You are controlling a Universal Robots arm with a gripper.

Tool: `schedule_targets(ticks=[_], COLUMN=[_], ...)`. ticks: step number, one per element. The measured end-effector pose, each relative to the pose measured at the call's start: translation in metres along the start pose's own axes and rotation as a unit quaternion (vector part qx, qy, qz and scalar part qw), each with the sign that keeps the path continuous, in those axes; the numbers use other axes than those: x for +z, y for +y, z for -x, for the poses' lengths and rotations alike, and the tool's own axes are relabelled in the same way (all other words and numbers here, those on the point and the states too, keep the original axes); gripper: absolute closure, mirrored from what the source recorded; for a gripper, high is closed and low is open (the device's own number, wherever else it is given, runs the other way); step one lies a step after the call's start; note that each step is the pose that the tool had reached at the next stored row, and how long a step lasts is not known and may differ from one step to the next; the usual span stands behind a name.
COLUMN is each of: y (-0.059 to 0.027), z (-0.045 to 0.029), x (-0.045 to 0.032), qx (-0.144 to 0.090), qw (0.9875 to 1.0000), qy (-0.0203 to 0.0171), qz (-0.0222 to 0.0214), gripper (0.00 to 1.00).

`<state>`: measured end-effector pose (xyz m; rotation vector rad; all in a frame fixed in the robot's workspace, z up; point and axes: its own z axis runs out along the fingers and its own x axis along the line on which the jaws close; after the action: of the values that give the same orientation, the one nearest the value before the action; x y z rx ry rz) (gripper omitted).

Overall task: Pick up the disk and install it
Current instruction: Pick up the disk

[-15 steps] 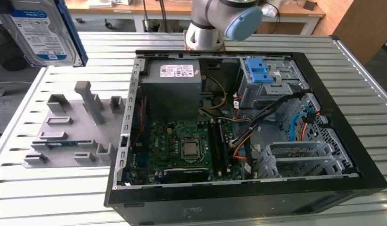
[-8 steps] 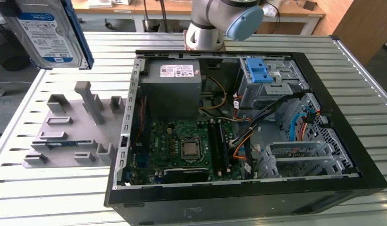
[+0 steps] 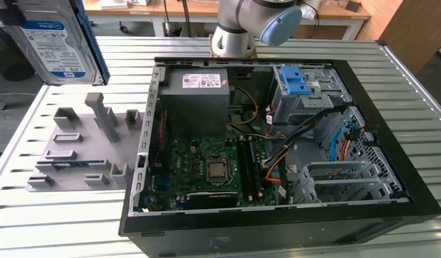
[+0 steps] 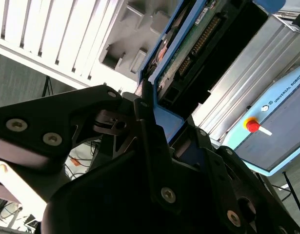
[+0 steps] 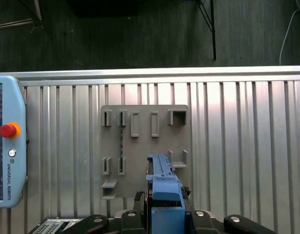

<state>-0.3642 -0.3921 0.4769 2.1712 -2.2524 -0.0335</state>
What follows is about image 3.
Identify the red orange power wire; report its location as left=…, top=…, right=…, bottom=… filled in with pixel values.
left=339, top=125, right=367, bottom=161

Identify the hard disk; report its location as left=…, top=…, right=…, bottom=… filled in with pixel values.
left=0, top=0, right=110, bottom=87

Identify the grey metal disk bay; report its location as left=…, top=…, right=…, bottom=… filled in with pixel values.
left=293, top=161, right=399, bottom=204

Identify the grey power supply unit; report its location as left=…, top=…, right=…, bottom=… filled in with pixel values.
left=158, top=68, right=230, bottom=139

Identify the green motherboard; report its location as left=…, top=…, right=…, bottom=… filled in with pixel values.
left=149, top=135, right=278, bottom=212

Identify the silver CPU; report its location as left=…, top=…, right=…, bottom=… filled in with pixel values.
left=209, top=162, right=227, bottom=178

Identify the black RAM slot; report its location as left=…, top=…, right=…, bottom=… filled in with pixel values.
left=238, top=137, right=255, bottom=201

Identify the CPU socket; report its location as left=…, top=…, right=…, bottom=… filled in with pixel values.
left=203, top=155, right=231, bottom=186

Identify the black graphics card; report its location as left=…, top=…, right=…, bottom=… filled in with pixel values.
left=185, top=190, right=238, bottom=209

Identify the metal optical drive cage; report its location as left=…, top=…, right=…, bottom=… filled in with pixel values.
left=269, top=64, right=352, bottom=126

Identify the blue plastic drive latch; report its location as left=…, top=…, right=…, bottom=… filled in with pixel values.
left=279, top=65, right=311, bottom=95

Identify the grey plastic parts rack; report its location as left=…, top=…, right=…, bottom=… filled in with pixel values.
left=25, top=92, right=146, bottom=193

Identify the black open PC case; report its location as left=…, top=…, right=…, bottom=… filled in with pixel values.
left=118, top=56, right=441, bottom=258

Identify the white flat box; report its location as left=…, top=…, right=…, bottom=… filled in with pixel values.
left=99, top=0, right=129, bottom=10

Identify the black mesh wastebasket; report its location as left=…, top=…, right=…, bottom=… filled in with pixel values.
left=0, top=24, right=37, bottom=82

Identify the brown wooden cabinet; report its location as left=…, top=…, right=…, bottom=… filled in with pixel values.
left=379, top=0, right=441, bottom=76

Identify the yellow wire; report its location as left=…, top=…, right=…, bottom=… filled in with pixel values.
left=227, top=85, right=259, bottom=126

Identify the black flat cable bundle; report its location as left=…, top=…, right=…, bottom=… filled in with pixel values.
left=262, top=106, right=350, bottom=167

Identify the blue data wire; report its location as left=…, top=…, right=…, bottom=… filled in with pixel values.
left=328, top=127, right=354, bottom=162

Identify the wooden desk white frame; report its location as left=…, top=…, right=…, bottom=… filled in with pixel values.
left=81, top=0, right=371, bottom=41

